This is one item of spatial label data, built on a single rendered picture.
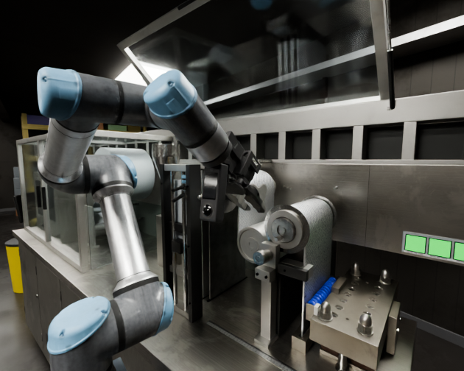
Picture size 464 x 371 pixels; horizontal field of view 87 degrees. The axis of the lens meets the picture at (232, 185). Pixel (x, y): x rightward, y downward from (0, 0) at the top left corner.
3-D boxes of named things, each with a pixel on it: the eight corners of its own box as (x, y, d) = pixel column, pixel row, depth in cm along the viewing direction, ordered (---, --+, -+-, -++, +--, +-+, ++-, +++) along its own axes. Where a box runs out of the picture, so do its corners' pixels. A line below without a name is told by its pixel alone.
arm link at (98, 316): (47, 364, 55) (42, 307, 54) (111, 335, 64) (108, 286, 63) (54, 403, 47) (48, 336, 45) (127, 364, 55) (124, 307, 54)
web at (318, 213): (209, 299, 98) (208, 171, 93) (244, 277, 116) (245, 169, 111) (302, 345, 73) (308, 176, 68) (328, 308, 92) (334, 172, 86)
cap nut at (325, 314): (316, 318, 66) (316, 302, 66) (320, 311, 69) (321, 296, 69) (329, 323, 64) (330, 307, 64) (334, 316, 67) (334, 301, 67)
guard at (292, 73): (124, 47, 120) (124, 46, 120) (185, 125, 152) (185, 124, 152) (364, -91, 54) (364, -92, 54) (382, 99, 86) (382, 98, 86)
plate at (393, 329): (385, 352, 70) (388, 316, 69) (390, 333, 78) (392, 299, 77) (396, 356, 69) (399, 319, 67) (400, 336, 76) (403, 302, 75)
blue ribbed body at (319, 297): (305, 311, 73) (306, 300, 72) (329, 283, 89) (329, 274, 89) (317, 316, 71) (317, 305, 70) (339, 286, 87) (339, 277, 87)
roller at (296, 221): (266, 244, 77) (266, 208, 76) (301, 227, 97) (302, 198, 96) (301, 252, 70) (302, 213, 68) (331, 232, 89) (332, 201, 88)
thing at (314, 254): (302, 308, 73) (303, 247, 71) (328, 278, 91) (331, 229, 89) (303, 308, 72) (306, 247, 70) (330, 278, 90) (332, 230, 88)
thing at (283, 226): (295, 221, 69) (292, 246, 70) (298, 220, 70) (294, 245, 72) (272, 214, 73) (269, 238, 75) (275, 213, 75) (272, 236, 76)
